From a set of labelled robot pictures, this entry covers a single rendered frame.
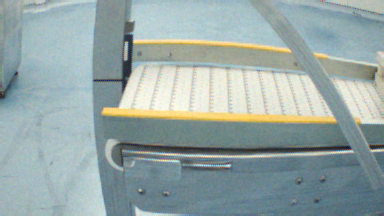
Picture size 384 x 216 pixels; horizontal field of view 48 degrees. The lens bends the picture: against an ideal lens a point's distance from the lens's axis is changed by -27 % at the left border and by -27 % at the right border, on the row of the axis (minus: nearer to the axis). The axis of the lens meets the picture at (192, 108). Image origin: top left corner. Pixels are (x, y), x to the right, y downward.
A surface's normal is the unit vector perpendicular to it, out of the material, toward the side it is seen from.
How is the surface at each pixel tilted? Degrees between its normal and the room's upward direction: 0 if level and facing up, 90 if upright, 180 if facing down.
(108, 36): 90
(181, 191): 90
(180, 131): 90
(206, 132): 90
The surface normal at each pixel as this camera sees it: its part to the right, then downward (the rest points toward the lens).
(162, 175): -0.04, 0.41
